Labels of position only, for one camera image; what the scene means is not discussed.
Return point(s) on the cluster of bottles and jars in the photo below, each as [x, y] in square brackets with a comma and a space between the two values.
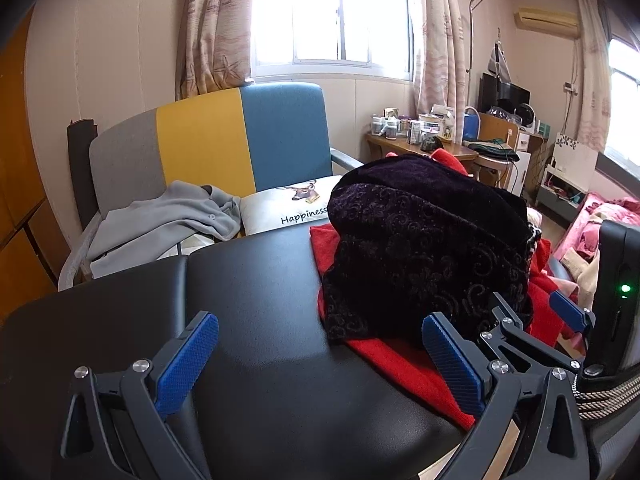
[430, 125]

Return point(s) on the metal stand pole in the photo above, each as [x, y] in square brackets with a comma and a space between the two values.
[470, 50]

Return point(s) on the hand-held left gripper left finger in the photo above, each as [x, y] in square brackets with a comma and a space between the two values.
[187, 365]

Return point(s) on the wooden wardrobe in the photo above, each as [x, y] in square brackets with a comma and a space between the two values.
[20, 185]

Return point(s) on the small side window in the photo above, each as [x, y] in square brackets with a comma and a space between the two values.
[625, 100]

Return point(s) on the grey garment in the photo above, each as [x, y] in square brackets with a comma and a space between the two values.
[150, 225]

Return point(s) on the grey yellow blue armchair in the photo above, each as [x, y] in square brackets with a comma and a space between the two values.
[280, 130]

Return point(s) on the white printed pillow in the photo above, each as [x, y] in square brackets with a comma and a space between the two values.
[290, 210]

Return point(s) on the dark purple velvet garment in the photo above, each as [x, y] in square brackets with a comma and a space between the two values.
[415, 250]

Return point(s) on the large bright window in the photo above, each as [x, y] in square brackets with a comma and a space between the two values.
[320, 10]

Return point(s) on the white side cabinet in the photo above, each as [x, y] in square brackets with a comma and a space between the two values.
[575, 160]

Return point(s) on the red cloth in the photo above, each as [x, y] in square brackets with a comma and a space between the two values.
[405, 375]

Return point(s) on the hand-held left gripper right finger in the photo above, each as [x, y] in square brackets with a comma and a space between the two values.
[450, 360]

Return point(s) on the black monitor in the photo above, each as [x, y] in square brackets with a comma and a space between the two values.
[502, 92]

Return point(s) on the pink patterned curtain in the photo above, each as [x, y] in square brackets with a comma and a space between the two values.
[440, 50]
[215, 35]
[592, 85]

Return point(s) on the white wooden chair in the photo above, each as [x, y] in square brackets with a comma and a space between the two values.
[492, 165]

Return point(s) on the blue container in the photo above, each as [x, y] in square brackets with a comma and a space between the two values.
[471, 127]

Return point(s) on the black rolled mat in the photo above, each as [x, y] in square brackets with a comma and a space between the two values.
[80, 160]

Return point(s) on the wall air conditioner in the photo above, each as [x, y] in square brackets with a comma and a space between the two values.
[547, 21]

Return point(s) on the wooden desk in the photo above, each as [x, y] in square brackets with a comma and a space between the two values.
[400, 147]

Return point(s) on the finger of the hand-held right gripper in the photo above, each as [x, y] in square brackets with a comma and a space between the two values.
[530, 347]
[567, 307]

